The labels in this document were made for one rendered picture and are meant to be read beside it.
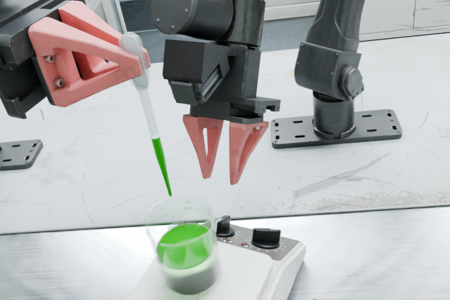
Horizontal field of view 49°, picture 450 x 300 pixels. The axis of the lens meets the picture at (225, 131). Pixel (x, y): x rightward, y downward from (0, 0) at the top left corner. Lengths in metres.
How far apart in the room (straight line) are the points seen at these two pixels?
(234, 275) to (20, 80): 0.27
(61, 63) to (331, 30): 0.42
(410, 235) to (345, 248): 0.08
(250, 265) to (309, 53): 0.33
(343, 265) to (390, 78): 0.44
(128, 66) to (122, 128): 0.55
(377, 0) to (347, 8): 2.19
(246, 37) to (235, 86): 0.05
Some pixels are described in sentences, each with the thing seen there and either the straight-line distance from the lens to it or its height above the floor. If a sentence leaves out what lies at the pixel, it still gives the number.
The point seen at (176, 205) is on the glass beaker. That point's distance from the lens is 0.48.
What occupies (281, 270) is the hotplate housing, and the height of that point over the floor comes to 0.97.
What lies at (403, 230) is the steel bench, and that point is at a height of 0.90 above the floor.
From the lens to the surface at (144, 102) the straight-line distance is 0.38.
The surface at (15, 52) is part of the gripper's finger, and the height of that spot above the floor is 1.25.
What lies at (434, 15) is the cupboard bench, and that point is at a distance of 3.02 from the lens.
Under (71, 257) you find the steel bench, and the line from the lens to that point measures 0.70.
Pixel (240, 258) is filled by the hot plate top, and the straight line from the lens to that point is 0.52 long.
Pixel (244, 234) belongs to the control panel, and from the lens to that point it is 0.60.
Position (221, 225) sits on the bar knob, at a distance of 0.59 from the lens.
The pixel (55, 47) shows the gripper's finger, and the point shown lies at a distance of 0.38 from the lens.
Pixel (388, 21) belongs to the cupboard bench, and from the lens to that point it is 2.96.
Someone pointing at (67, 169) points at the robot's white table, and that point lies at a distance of 0.85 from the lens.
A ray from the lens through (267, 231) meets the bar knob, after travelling 0.57.
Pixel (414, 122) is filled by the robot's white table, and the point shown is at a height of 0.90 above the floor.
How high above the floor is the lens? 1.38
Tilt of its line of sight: 35 degrees down
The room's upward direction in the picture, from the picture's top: 9 degrees counter-clockwise
